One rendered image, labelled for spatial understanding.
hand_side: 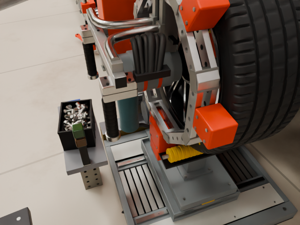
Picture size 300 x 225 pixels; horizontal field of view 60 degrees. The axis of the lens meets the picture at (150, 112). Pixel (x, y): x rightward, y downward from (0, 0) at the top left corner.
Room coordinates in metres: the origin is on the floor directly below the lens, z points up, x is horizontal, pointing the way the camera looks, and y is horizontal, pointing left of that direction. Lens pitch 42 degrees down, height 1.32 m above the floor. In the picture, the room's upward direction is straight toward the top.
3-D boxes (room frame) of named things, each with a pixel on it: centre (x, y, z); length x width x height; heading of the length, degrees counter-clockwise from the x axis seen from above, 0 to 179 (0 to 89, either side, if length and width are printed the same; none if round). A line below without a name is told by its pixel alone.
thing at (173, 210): (0.88, -0.20, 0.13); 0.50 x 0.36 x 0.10; 19
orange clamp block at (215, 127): (0.48, -0.16, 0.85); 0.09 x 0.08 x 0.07; 19
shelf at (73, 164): (0.85, 0.33, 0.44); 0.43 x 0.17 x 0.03; 19
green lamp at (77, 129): (0.67, 0.26, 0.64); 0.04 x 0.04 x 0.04; 19
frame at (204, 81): (0.78, -0.05, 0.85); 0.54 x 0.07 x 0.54; 19
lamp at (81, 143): (0.67, 0.26, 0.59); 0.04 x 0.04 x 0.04; 19
